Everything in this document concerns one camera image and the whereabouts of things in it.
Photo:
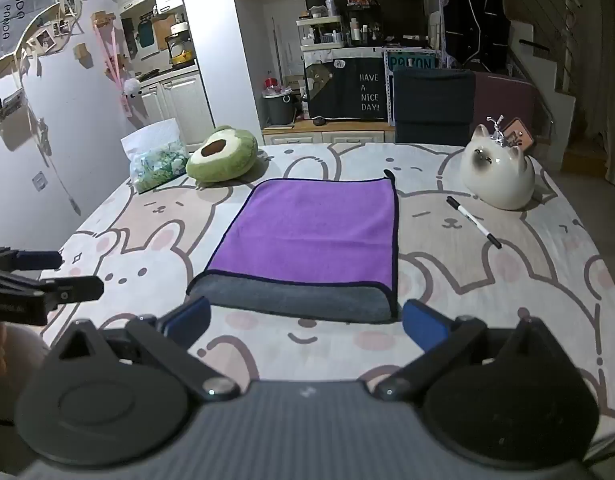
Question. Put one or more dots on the silver ornament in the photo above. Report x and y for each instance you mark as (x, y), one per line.
(497, 132)

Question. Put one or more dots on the clear bag of green pieces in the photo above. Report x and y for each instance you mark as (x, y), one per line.
(157, 162)

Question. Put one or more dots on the person's left forearm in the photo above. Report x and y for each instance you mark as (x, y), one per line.
(17, 355)

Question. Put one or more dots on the purple and grey towel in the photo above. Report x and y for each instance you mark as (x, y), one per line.
(312, 230)

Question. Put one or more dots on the white wall socket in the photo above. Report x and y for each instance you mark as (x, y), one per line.
(39, 181)

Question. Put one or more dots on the wall poster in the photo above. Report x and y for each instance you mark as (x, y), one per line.
(17, 15)

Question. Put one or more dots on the dark blue chair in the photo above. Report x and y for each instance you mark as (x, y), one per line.
(432, 102)

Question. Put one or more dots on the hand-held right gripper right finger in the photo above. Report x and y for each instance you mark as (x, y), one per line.
(425, 326)

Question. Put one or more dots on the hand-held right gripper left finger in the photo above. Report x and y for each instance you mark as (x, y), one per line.
(187, 317)

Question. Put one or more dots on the orange diamond sign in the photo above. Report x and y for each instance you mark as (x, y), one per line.
(520, 135)

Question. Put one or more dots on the black cabinet curtain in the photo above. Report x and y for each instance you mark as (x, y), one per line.
(347, 87)

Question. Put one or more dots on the yellow pot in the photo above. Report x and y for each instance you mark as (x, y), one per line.
(182, 59)

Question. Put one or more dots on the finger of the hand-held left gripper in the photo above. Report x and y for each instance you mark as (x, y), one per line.
(75, 290)
(37, 260)

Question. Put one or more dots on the green framed sign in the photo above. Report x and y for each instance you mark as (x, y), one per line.
(411, 62)

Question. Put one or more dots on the bunny printed tablecloth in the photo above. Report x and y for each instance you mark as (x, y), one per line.
(487, 280)

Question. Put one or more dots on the black marker pen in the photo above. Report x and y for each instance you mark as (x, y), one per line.
(475, 222)

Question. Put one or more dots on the grey trash bin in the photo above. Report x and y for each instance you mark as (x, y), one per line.
(279, 109)

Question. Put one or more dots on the staircase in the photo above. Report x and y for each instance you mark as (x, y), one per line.
(562, 75)

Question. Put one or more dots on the black hanging jacket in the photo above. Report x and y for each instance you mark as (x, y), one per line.
(475, 20)

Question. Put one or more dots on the wooden low counter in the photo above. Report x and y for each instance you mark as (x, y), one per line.
(327, 128)

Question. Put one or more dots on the white storage rack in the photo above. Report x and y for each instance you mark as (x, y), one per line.
(321, 35)

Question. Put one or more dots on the dusky pink chair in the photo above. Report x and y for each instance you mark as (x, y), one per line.
(505, 100)

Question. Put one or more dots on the white ceramic cat figure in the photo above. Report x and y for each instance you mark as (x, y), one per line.
(497, 175)

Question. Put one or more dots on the avocado plush pillow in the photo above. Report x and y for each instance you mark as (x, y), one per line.
(220, 157)

